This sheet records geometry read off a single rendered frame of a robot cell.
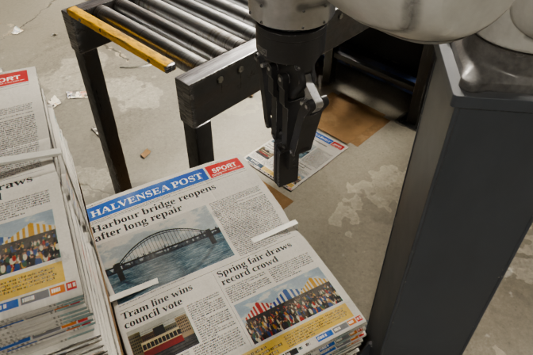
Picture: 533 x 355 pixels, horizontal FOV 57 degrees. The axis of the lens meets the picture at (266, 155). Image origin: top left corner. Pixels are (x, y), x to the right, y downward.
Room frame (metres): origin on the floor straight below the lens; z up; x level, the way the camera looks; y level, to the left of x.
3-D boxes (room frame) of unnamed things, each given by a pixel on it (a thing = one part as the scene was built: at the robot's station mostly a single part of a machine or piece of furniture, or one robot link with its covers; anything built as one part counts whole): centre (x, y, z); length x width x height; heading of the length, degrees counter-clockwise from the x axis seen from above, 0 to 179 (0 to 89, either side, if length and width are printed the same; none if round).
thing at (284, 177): (0.48, -0.03, 0.96); 0.03 x 0.01 x 0.07; 119
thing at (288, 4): (0.48, -0.03, 1.19); 0.09 x 0.09 x 0.06
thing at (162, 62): (1.12, 0.37, 0.81); 0.43 x 0.03 x 0.02; 46
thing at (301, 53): (0.48, -0.03, 1.12); 0.08 x 0.07 x 0.09; 29
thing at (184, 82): (1.41, -0.28, 0.74); 1.34 x 0.05 x 0.12; 136
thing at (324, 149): (1.61, -0.12, 0.00); 0.37 x 0.28 x 0.01; 136
